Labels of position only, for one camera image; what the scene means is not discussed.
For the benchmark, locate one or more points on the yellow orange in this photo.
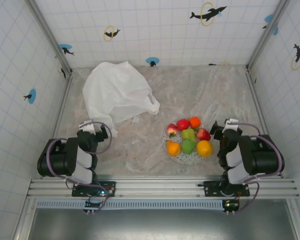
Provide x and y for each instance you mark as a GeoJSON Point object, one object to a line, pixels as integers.
{"type": "Point", "coordinates": [204, 148]}

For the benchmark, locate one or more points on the green apple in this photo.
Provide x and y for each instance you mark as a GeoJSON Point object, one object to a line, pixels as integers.
{"type": "Point", "coordinates": [188, 147]}

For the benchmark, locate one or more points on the white plastic bag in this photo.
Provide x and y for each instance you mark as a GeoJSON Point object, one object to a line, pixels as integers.
{"type": "Point", "coordinates": [115, 87]}

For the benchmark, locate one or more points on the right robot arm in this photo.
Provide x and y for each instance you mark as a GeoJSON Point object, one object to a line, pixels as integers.
{"type": "Point", "coordinates": [262, 157]}

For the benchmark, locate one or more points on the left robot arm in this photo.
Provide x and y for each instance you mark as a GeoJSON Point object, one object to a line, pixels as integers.
{"type": "Point", "coordinates": [57, 160]}

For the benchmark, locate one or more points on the red strawberry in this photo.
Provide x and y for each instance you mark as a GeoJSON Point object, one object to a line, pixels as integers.
{"type": "Point", "coordinates": [203, 135]}
{"type": "Point", "coordinates": [172, 129]}

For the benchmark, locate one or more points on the orange-red persimmon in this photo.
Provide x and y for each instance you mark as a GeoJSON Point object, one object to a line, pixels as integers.
{"type": "Point", "coordinates": [195, 122]}

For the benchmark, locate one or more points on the yellow-green pear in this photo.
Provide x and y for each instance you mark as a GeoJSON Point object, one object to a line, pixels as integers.
{"type": "Point", "coordinates": [188, 134]}

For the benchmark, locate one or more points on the speckled white plate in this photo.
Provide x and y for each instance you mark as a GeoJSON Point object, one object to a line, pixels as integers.
{"type": "Point", "coordinates": [187, 158]}

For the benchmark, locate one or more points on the red apple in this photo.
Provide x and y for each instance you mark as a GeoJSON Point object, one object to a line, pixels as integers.
{"type": "Point", "coordinates": [183, 124]}

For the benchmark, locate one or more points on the orange pear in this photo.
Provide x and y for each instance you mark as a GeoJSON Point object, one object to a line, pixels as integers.
{"type": "Point", "coordinates": [173, 149]}

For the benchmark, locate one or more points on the small controller board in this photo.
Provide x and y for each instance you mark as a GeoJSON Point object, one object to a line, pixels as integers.
{"type": "Point", "coordinates": [91, 205]}
{"type": "Point", "coordinates": [231, 205]}

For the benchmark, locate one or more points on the seal on blue circle sticker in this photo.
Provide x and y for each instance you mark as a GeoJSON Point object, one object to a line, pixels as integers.
{"type": "Point", "coordinates": [31, 96]}

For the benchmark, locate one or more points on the shark on blue circle sticker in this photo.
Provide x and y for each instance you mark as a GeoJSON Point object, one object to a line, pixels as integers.
{"type": "Point", "coordinates": [66, 48]}

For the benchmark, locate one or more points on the grey metal panel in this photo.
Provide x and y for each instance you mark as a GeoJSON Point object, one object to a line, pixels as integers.
{"type": "Point", "coordinates": [152, 225]}

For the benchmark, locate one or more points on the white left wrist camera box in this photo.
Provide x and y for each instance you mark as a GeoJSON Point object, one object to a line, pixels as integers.
{"type": "Point", "coordinates": [87, 127]}

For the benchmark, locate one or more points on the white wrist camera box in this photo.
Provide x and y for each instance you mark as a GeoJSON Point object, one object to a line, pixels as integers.
{"type": "Point", "coordinates": [232, 125]}
{"type": "Point", "coordinates": [87, 127]}

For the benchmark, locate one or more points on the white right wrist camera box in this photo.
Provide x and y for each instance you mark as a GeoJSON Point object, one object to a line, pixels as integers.
{"type": "Point", "coordinates": [232, 125]}

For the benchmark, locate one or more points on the aluminium side rail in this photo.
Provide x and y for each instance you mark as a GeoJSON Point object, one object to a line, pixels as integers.
{"type": "Point", "coordinates": [62, 105]}
{"type": "Point", "coordinates": [258, 105]}

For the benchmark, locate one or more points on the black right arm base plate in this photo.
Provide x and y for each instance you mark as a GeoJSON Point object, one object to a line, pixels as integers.
{"type": "Point", "coordinates": [210, 186]}

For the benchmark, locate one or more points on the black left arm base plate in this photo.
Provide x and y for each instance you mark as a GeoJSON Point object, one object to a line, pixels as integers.
{"type": "Point", "coordinates": [110, 186]}

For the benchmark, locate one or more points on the aluminium mounting rail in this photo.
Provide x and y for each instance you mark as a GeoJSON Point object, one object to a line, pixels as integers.
{"type": "Point", "coordinates": [152, 186]}

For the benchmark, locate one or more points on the small blue circle wall sticker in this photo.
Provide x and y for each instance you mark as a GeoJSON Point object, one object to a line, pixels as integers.
{"type": "Point", "coordinates": [152, 61]}

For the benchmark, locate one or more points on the aluminium frame post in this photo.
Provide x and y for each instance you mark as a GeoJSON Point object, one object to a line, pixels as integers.
{"type": "Point", "coordinates": [48, 35]}
{"type": "Point", "coordinates": [266, 36]}

